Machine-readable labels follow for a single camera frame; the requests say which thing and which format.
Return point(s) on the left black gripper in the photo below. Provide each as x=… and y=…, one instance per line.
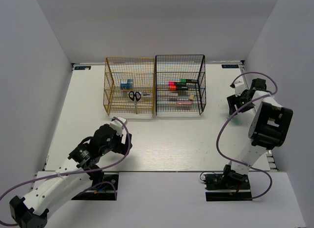
x=121, y=147

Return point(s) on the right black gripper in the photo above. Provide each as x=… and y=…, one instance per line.
x=233, y=100

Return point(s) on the black handled scissors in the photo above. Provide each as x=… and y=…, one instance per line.
x=135, y=97

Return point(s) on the blue tape dispenser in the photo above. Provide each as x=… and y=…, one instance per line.
x=128, y=85

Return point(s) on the white correction tape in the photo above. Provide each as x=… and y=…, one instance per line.
x=173, y=98

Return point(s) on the pink eraser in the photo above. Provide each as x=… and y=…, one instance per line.
x=184, y=102

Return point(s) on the green highlighter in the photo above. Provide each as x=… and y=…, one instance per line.
x=182, y=80

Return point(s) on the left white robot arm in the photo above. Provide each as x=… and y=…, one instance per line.
x=78, y=173

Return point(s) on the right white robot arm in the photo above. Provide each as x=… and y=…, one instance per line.
x=268, y=129

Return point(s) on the right table label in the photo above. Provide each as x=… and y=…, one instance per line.
x=230, y=66

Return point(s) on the table label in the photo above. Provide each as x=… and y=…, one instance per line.
x=230, y=66
x=82, y=67

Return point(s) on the left table label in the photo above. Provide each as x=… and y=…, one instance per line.
x=82, y=67

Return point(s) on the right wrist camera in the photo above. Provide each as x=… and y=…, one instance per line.
x=238, y=87

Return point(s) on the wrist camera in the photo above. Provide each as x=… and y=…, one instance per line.
x=238, y=87
x=116, y=124

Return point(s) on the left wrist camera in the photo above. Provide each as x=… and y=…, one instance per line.
x=116, y=124

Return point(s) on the gold wire shelf rack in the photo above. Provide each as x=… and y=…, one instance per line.
x=120, y=69

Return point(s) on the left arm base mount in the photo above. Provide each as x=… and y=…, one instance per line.
x=105, y=191

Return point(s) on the black wire shelf rack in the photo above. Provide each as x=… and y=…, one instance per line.
x=173, y=68

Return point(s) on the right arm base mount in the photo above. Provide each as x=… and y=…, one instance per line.
x=219, y=190

